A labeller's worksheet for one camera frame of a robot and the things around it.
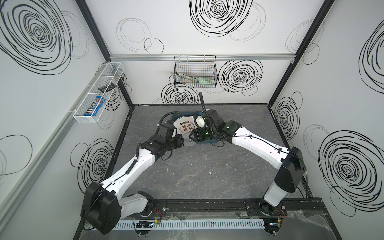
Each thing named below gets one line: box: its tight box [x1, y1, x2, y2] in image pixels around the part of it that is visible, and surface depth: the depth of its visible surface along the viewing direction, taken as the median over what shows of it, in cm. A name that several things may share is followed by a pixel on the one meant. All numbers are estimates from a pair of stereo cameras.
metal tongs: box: [170, 72, 200, 83], surface depth 88 cm
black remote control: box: [97, 82, 117, 93], surface depth 81 cm
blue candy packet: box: [83, 96, 106, 116], surface depth 72 cm
